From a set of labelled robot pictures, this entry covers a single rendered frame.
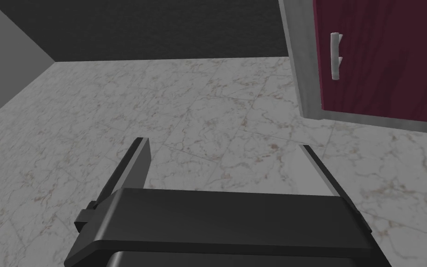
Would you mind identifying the dark red cupboard door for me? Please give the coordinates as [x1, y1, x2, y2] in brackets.
[312, 0, 427, 125]

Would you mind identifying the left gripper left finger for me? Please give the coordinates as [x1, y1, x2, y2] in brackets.
[95, 137, 151, 206]

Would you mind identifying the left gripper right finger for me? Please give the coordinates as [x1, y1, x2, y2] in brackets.
[298, 144, 352, 206]

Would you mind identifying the grey cupboard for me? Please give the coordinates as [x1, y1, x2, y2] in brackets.
[278, 0, 427, 135]

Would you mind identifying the grey bar handle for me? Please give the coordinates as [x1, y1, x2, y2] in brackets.
[330, 32, 344, 81]

